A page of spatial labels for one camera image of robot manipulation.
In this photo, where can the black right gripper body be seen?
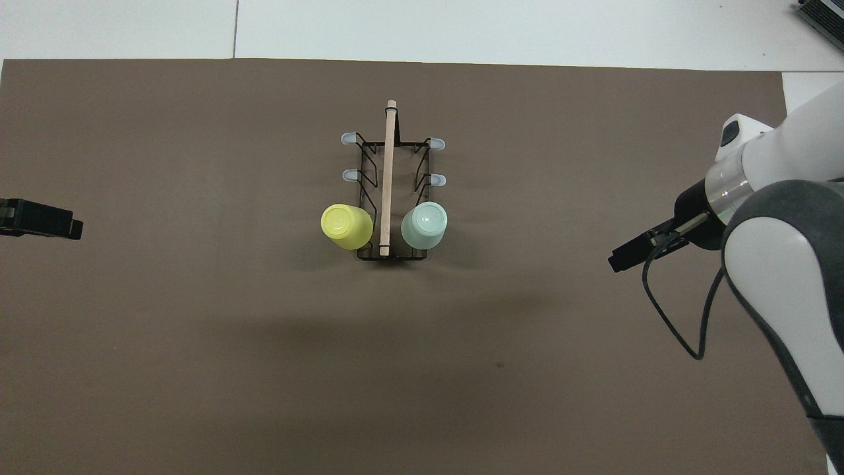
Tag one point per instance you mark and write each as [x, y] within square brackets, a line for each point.
[697, 211]

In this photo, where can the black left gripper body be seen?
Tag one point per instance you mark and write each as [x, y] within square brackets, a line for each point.
[6, 216]

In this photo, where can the mint green plastic cup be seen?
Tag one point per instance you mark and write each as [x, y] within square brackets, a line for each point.
[425, 225]

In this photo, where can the yellow plastic cup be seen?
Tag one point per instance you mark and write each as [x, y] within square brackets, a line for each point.
[344, 225]

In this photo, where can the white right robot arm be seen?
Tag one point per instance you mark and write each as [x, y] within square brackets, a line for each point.
[784, 264]

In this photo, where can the brown table mat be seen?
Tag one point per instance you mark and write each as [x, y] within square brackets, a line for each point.
[198, 330]

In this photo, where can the grey ribbed device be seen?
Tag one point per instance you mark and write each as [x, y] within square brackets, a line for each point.
[823, 13]

